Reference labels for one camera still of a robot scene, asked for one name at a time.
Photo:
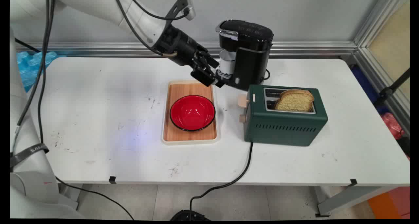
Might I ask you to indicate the blue plastic bag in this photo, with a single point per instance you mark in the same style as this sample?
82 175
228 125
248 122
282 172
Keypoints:
31 67

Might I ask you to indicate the wooden tray with cream rim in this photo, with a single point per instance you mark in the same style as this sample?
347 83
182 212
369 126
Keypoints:
190 113

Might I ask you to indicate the slice of toast bread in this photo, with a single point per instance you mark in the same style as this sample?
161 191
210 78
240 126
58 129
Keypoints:
295 101

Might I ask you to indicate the black coffee machine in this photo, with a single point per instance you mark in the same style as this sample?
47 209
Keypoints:
245 54

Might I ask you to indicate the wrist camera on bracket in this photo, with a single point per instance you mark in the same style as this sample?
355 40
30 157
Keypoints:
183 7

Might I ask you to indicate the red bowl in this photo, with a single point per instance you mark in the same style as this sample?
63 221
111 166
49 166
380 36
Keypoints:
192 112

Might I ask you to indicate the red plastic bag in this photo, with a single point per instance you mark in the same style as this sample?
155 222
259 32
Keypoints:
394 125

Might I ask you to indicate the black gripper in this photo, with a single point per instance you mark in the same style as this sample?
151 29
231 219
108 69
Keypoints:
180 46

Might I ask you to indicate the green toaster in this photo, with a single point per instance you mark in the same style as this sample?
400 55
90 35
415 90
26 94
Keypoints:
284 118

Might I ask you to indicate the grey table leg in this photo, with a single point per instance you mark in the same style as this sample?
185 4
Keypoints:
347 199

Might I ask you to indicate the black tripod stand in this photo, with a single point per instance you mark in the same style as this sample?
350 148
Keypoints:
392 86

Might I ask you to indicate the aluminium frame rail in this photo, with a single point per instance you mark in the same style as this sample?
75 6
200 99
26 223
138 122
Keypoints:
203 48

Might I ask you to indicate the blue object behind table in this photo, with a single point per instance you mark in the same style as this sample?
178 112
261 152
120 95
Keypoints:
368 88

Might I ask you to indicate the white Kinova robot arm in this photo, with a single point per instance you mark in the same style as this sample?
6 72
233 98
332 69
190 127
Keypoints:
98 6

